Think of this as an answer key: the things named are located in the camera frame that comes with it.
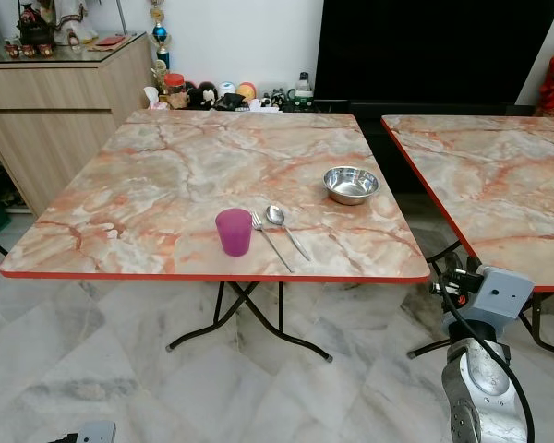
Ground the marble pattern folding table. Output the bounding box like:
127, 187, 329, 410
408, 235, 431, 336
380, 114, 554, 368
0, 109, 432, 363

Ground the stainless steel bowl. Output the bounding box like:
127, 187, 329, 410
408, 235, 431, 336
323, 166, 380, 206

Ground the silver metal fork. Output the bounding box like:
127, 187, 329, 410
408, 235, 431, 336
250, 211, 295, 273

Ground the silver metal spoon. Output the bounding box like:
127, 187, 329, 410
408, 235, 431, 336
265, 205, 312, 261

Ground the purple plastic cup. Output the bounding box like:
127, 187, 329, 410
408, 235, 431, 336
214, 208, 253, 257

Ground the large black television screen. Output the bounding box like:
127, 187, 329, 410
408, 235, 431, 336
314, 0, 554, 104

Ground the clear bottle with dark cap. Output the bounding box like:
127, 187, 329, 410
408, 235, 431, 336
294, 72, 314, 102

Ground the black mouse plush toy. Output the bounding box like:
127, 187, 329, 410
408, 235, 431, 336
187, 81, 219, 111

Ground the red lidded glass jar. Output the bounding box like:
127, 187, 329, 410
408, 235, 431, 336
163, 73, 187, 110

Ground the blue and gold trophy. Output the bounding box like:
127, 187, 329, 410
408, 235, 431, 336
148, 0, 172, 70

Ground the light wooden cabinet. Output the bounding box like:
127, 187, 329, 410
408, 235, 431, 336
0, 32, 156, 218

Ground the white robed figurine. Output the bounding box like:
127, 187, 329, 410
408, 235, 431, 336
55, 0, 100, 45

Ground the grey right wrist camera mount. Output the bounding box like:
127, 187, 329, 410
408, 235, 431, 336
460, 266, 535, 326

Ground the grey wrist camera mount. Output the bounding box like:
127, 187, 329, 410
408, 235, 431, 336
460, 266, 535, 326
69, 421, 117, 443

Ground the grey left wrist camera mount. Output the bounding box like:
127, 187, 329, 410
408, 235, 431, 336
69, 421, 117, 443

